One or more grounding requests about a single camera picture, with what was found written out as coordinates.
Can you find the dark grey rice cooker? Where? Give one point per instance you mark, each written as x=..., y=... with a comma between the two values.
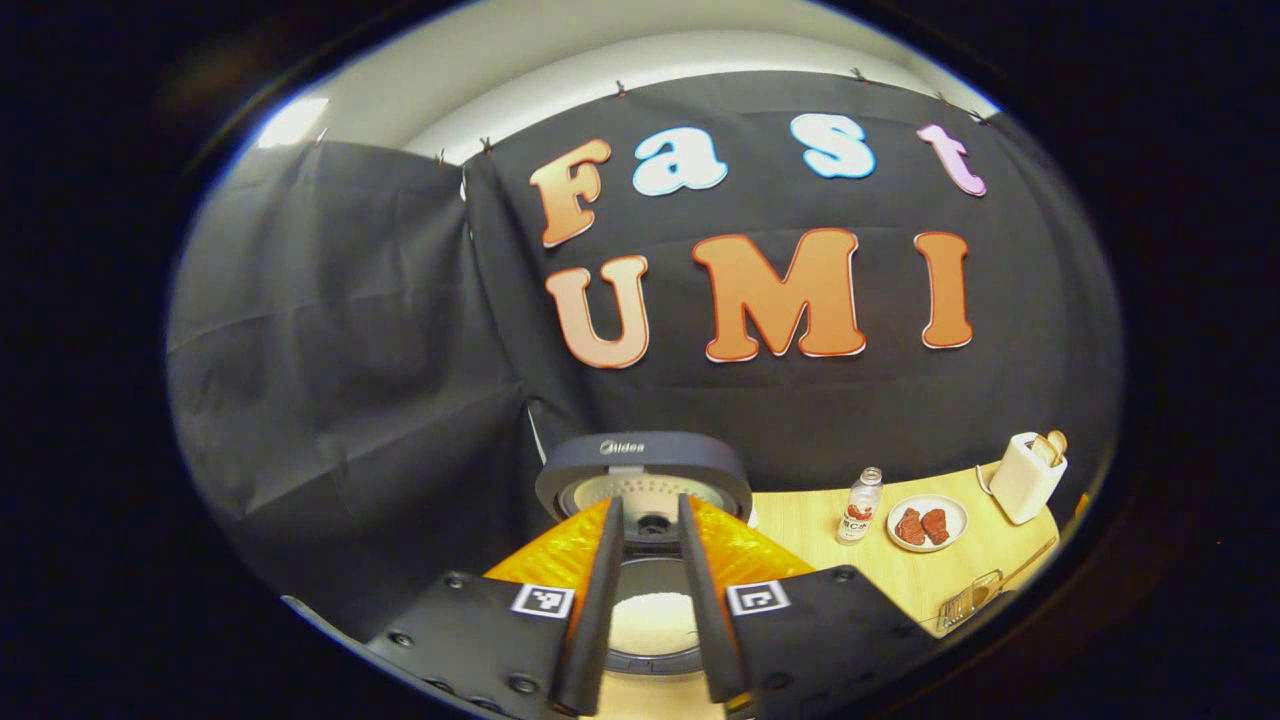
x=640, y=460

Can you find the clear chopstick holder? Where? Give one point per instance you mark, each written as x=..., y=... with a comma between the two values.
x=965, y=603

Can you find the white toaster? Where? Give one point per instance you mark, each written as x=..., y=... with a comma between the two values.
x=1020, y=485

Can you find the white round plate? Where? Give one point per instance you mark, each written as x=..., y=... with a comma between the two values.
x=955, y=515

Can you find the toast bread slice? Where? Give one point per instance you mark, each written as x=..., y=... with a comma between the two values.
x=1043, y=452
x=1059, y=442

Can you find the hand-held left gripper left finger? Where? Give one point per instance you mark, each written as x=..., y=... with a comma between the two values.
x=595, y=620

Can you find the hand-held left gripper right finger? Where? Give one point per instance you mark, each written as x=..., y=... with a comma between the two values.
x=705, y=610

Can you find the white rice heap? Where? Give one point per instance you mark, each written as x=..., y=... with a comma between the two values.
x=650, y=622

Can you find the red meat piece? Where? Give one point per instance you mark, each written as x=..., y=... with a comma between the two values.
x=909, y=527
x=935, y=526

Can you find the small clear drink bottle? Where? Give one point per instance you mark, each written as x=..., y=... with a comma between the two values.
x=858, y=510

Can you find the black backdrop cloth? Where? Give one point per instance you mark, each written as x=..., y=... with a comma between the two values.
x=350, y=350

